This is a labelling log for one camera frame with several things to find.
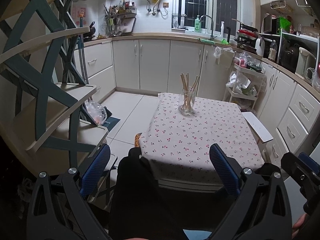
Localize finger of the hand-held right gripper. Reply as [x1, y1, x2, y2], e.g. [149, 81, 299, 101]
[297, 152, 320, 174]
[281, 152, 313, 193]

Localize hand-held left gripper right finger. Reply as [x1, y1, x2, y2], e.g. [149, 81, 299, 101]
[209, 144, 293, 240]

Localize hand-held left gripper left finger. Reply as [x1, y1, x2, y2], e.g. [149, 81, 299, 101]
[26, 144, 112, 240]

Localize clear glass jar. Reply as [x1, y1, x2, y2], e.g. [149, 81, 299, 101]
[179, 87, 197, 115]

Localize bundle of wooden chopsticks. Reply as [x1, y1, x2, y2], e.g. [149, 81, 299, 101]
[180, 73, 200, 110]

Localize person's right hand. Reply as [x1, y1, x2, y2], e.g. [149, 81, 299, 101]
[292, 214, 309, 233]

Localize cherry print tablecloth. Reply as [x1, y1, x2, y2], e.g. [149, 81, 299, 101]
[138, 92, 264, 180]

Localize dark teal flat board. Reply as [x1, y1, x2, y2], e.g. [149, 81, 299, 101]
[104, 106, 121, 128]

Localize white stool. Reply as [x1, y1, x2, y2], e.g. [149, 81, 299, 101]
[242, 112, 274, 155]

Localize clear bag with orange contents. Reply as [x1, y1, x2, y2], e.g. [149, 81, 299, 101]
[85, 101, 108, 125]

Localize blue cloth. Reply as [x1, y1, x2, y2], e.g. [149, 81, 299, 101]
[182, 229, 213, 240]

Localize white trolley cart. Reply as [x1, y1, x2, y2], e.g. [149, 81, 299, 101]
[224, 60, 267, 112]

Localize white plastic bag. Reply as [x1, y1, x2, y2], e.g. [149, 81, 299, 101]
[226, 71, 258, 97]

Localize teal and beige shelf rack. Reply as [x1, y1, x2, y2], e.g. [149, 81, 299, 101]
[0, 0, 118, 205]

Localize white thermo pot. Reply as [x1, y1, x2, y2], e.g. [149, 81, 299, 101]
[295, 47, 317, 77]

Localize bag of red food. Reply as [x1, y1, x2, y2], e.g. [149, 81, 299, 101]
[234, 52, 263, 72]

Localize blue metal pole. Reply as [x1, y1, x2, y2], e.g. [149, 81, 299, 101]
[77, 17, 88, 80]

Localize black countertop oven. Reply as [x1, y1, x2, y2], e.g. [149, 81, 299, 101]
[280, 36, 300, 68]

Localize clear plastic bag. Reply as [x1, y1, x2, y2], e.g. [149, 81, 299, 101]
[214, 46, 235, 67]

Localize oil bottle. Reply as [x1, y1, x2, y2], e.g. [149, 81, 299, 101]
[269, 40, 278, 62]

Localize white kitchen base cabinets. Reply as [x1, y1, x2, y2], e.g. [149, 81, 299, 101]
[72, 32, 320, 163]

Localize white plastic jug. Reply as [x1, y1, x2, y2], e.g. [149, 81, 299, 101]
[255, 36, 265, 57]

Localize white metal counter rack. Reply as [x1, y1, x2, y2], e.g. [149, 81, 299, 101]
[279, 29, 320, 73]

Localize stack of pots and pans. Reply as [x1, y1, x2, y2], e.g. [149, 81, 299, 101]
[232, 19, 260, 50]

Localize black wok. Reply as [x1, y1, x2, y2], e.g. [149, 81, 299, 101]
[84, 21, 97, 40]

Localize green plastic bag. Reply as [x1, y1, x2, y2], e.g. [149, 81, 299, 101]
[279, 16, 292, 34]

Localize microwave oven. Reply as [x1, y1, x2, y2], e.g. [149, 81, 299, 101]
[262, 14, 280, 34]

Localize chrome faucet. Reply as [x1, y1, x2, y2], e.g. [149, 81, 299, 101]
[199, 15, 215, 39]

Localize spice rack with bottles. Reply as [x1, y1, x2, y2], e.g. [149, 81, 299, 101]
[104, 0, 137, 37]

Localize barred window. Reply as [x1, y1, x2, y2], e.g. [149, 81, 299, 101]
[179, 0, 240, 30]

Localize window sill wire basket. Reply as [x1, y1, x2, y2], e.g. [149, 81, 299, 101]
[172, 14, 187, 29]

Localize pink wall poster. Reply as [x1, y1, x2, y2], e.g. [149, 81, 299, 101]
[71, 5, 87, 28]

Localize water heater hoses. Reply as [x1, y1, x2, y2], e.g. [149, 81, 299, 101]
[146, 0, 169, 18]

